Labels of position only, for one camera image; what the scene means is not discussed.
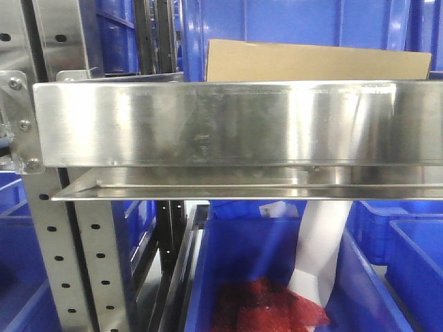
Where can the blue right lower bin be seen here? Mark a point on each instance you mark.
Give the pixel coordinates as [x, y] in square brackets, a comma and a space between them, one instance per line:
[406, 238]

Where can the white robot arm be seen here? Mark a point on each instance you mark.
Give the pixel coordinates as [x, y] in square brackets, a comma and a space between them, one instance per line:
[319, 239]

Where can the blue bin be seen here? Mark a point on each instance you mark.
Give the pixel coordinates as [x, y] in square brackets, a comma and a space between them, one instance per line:
[26, 298]
[241, 250]
[406, 238]

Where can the perforated steel upright post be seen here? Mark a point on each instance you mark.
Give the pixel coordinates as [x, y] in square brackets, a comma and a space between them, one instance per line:
[81, 242]

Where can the steel lower shelf lip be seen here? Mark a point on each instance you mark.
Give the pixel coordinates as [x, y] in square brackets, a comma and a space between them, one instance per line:
[255, 183]

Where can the blue crate on shelf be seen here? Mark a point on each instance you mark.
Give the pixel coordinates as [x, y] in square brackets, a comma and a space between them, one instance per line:
[357, 24]

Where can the steel shelf front beam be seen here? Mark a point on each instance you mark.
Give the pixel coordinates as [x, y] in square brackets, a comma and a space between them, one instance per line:
[333, 123]

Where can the blue left lower bin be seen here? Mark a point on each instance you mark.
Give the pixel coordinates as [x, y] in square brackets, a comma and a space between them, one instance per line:
[26, 298]

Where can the red mesh bag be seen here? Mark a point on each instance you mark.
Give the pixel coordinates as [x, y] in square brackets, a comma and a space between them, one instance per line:
[264, 305]

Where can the brown cardboard box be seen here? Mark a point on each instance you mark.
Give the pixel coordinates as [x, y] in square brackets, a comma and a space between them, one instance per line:
[244, 61]

